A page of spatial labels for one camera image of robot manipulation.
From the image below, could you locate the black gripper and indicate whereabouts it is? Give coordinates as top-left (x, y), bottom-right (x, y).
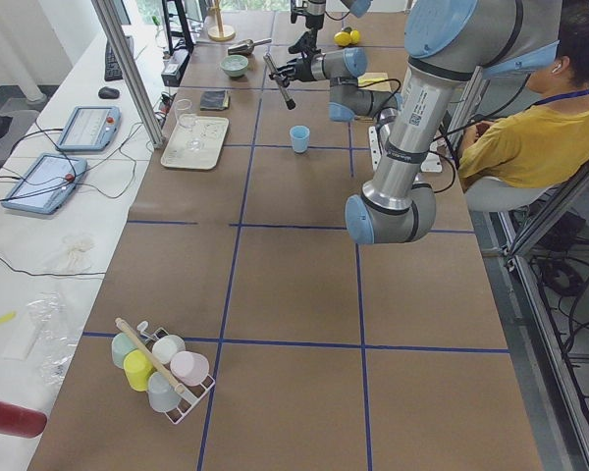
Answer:
top-left (269, 54), bottom-right (319, 87)
top-left (303, 2), bottom-right (326, 29)

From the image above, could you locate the steel muddler black cap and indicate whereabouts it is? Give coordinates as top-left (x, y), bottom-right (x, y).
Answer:
top-left (263, 53), bottom-right (295, 110)

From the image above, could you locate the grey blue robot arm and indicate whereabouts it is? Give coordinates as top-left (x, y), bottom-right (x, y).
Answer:
top-left (291, 0), bottom-right (372, 30)
top-left (269, 1), bottom-right (562, 244)

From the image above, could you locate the whole yellow lemon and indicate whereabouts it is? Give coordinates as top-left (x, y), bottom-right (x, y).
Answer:
top-left (348, 29), bottom-right (361, 45)
top-left (334, 30), bottom-right (351, 47)

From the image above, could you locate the light blue plastic cup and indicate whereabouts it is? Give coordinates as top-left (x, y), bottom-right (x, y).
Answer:
top-left (290, 125), bottom-right (310, 154)

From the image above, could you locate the wooden cup tree stand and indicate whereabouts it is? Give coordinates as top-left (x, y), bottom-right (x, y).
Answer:
top-left (207, 0), bottom-right (236, 42)

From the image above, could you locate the pale green plastic cup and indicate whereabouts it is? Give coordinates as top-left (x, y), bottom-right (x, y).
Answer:
top-left (152, 335), bottom-right (186, 365)

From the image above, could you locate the pink plastic cup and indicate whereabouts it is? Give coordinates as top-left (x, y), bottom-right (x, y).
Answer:
top-left (170, 350), bottom-right (210, 386)

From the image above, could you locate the teal plastic cup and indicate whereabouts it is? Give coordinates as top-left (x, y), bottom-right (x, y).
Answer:
top-left (111, 333), bottom-right (137, 369)

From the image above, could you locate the yellow plastic cup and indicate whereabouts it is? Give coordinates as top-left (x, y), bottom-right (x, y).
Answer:
top-left (123, 349), bottom-right (155, 392)

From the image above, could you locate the grey plastic cup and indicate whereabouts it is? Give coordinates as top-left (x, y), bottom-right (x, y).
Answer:
top-left (147, 372), bottom-right (181, 413)

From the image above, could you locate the steel ice scoop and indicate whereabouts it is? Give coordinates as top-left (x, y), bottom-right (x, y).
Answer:
top-left (227, 37), bottom-right (272, 56)

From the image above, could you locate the green bowl of ice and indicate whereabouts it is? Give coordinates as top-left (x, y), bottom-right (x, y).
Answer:
top-left (220, 54), bottom-right (249, 79)

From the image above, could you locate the folded grey cloth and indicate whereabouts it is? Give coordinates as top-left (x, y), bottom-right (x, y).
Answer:
top-left (199, 89), bottom-right (230, 111)

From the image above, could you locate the wooden cutting board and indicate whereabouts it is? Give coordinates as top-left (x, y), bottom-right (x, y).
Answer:
top-left (358, 72), bottom-right (393, 92)

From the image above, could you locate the clear wine glass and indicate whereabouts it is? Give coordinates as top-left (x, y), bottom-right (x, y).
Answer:
top-left (174, 99), bottom-right (202, 151)

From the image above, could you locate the white bear tray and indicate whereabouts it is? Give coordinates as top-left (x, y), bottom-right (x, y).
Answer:
top-left (160, 116), bottom-right (230, 171)

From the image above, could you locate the black keyboard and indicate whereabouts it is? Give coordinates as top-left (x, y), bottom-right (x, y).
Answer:
top-left (104, 41), bottom-right (123, 82)

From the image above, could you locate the black computer mouse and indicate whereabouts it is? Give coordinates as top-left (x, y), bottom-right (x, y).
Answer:
top-left (98, 86), bottom-right (120, 100)

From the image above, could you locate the upper blue teach pendant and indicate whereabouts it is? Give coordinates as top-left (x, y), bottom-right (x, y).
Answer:
top-left (56, 106), bottom-right (122, 153)

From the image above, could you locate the blue teach pendant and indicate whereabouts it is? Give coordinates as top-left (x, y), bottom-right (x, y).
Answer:
top-left (1, 153), bottom-right (88, 215)
top-left (56, 106), bottom-right (122, 153)

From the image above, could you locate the white chair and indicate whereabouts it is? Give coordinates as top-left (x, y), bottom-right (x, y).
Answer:
top-left (464, 177), bottom-right (551, 212)

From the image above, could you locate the person in yellow shirt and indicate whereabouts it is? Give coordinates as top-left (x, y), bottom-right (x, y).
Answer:
top-left (458, 3), bottom-right (589, 189)

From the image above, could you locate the lower blue teach pendant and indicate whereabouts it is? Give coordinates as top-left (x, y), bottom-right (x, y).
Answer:
top-left (1, 153), bottom-right (88, 215)

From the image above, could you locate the red bottle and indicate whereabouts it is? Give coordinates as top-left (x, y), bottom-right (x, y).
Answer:
top-left (0, 401), bottom-right (47, 439)

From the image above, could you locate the aluminium frame post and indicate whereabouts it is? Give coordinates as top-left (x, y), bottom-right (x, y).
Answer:
top-left (91, 0), bottom-right (165, 149)

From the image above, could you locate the white wire cup rack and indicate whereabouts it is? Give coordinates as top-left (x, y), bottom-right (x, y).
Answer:
top-left (115, 318), bottom-right (215, 425)

